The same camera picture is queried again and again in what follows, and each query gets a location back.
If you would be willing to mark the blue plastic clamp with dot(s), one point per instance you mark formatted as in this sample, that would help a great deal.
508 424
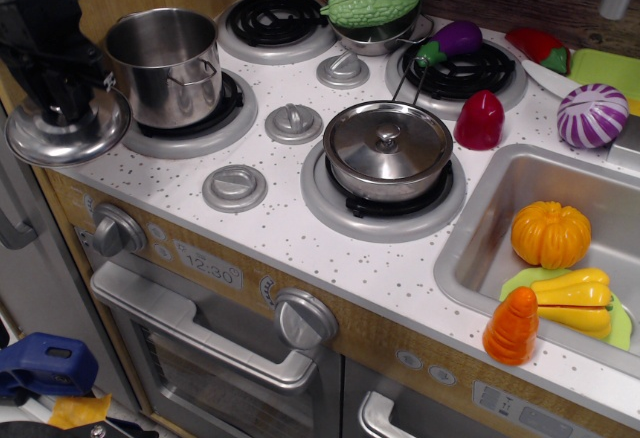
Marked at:
47 365

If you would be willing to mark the light green plastic plate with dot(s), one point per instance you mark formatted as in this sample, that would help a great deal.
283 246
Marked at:
620 335

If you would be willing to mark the grey oven knob right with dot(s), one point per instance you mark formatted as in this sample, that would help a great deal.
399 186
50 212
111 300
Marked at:
302 321

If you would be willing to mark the grey stovetop knob rear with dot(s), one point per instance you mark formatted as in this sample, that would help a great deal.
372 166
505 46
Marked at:
344 71

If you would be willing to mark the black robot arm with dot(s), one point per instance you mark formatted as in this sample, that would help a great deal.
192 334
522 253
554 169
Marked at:
45 51

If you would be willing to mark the front left stove burner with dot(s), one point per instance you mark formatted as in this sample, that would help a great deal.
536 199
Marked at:
232 118

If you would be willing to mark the grey oven knob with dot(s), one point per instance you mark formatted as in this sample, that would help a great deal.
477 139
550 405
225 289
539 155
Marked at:
116 231
302 321

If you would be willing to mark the white toy knife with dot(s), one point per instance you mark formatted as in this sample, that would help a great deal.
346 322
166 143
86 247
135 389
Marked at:
555 83

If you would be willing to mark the grey oven knob left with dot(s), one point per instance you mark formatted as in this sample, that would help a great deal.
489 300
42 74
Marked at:
116 231

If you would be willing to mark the back left stove burner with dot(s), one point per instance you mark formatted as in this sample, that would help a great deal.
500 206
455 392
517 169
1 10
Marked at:
275 32

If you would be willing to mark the steel frying pan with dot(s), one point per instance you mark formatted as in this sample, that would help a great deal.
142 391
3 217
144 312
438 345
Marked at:
386 191

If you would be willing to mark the grey dishwasher door handle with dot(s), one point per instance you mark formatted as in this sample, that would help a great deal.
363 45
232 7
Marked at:
375 416

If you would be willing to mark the green plastic cutting board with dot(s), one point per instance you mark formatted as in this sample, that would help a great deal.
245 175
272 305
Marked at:
621 72

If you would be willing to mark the yellow toy bell pepper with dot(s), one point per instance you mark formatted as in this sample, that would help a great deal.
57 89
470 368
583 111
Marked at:
578 300

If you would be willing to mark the red toy chili pepper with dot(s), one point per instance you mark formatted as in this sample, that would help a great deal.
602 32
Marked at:
541 48

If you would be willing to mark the grey oven door handle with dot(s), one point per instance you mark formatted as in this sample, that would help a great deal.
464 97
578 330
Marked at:
173 314

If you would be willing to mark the large steel pot lid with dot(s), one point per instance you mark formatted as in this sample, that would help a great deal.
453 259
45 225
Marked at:
40 141

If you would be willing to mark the back right stove burner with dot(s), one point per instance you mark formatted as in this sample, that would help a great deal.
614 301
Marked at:
444 88

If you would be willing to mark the grey stovetop knob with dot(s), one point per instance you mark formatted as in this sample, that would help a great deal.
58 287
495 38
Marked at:
234 188
344 71
293 124

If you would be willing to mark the small steel pan lid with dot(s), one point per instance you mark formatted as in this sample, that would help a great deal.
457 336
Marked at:
387 145

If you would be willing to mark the tall steel stock pot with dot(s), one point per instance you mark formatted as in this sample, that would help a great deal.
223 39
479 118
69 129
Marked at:
166 63

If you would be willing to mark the purple toy eggplant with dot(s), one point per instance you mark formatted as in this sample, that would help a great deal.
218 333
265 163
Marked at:
456 38

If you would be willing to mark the stove burner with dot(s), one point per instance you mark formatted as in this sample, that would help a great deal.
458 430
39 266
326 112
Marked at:
232 118
444 88
275 32
329 205

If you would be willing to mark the yellow cloth piece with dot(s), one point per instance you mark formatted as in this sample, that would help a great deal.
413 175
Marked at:
72 412

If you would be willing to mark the orange toy carrot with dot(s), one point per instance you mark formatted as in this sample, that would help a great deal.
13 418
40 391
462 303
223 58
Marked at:
511 333

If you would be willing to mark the grey stovetop knob front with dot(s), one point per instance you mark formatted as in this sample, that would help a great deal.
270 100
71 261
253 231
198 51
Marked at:
234 188

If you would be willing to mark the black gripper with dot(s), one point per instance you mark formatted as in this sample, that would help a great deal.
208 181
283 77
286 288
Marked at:
68 82

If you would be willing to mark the grey stovetop knob middle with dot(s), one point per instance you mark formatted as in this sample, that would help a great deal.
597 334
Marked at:
293 124

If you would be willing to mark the front right stove burner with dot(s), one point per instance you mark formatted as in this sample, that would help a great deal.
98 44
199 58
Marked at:
329 205

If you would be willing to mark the purple white toy onion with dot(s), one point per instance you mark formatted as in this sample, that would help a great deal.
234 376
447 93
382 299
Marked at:
592 116

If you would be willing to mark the orange toy pumpkin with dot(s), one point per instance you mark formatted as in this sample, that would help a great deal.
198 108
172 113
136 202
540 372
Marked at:
550 235

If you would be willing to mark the green toy bitter gourd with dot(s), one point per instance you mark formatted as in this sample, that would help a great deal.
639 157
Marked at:
356 14

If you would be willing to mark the grey toy sink basin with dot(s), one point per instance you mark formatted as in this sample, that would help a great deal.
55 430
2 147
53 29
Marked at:
478 257

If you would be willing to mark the red toy pepper half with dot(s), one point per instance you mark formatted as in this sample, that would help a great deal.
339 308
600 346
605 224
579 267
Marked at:
480 124

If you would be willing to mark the steel bowl pan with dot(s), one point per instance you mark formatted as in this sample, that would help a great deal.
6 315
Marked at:
381 40

